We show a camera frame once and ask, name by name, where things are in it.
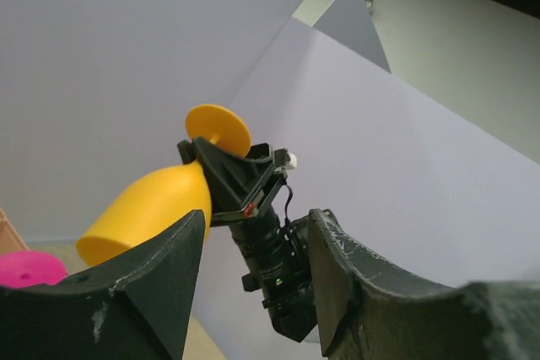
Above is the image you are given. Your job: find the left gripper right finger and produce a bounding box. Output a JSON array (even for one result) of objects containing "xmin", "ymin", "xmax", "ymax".
[{"xmin": 308, "ymin": 209, "xmax": 539, "ymax": 359}]

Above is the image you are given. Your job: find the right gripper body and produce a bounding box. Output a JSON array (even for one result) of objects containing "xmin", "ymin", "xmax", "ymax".
[{"xmin": 210, "ymin": 144, "xmax": 291, "ymax": 259}]

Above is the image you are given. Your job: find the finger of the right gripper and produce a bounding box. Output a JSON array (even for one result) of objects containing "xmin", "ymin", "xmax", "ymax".
[{"xmin": 177, "ymin": 137, "xmax": 274, "ymax": 215}]

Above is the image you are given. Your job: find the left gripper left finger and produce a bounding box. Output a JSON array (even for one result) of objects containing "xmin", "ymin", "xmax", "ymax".
[{"xmin": 1, "ymin": 211, "xmax": 205, "ymax": 359}]

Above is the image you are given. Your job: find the yellow plastic goblet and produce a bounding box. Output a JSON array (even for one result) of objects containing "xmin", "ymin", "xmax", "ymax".
[{"xmin": 76, "ymin": 104, "xmax": 251, "ymax": 266}]

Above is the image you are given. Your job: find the pink plastic goblet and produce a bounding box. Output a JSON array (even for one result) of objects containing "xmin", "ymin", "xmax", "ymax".
[{"xmin": 1, "ymin": 250, "xmax": 68, "ymax": 288}]

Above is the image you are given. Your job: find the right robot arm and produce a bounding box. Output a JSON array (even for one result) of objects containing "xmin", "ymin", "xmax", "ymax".
[{"xmin": 178, "ymin": 137, "xmax": 317, "ymax": 342}]

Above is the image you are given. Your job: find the orange plastic file organizer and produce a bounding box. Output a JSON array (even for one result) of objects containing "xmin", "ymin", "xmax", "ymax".
[{"xmin": 0, "ymin": 209, "xmax": 29, "ymax": 255}]

